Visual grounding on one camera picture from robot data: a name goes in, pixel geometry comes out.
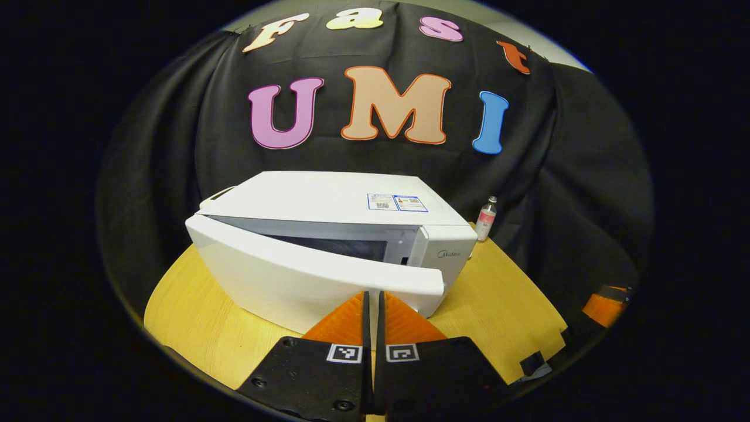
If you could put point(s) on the white microwave oven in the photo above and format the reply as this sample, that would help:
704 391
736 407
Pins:
316 199

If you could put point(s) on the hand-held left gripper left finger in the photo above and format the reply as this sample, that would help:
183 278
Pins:
310 381

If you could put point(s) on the small clear bottle pink label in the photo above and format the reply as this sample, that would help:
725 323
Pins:
486 221

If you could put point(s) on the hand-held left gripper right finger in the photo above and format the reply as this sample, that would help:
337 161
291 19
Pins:
433 378

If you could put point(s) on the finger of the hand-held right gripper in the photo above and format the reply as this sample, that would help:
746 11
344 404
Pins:
606 308

